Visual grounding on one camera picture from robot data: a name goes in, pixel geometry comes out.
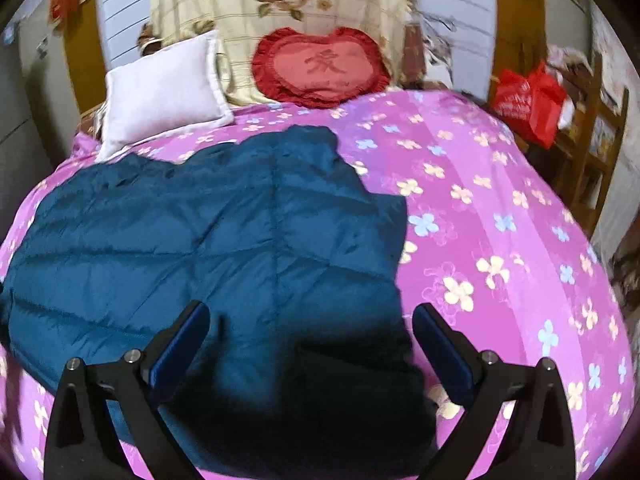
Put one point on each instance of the blue puffer jacket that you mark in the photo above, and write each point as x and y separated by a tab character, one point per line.
200	220

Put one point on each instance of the red plastic bag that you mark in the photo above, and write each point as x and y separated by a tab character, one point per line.
530	100

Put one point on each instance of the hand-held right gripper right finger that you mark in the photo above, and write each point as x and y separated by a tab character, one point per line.
442	342

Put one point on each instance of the grey wardrobe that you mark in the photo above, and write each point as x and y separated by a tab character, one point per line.
25	110

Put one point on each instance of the wooden shelf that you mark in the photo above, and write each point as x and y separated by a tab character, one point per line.
595	125

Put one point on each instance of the white pillow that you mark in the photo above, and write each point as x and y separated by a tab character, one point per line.
160	95

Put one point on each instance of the red heart cushion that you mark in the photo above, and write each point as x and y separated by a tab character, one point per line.
320	67

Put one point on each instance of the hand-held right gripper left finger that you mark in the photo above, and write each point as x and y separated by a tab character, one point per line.
177	345

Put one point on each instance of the wooden headboard with white panel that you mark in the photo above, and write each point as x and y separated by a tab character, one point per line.
85	60

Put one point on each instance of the pink floral bedsheet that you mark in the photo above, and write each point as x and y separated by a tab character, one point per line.
500	210

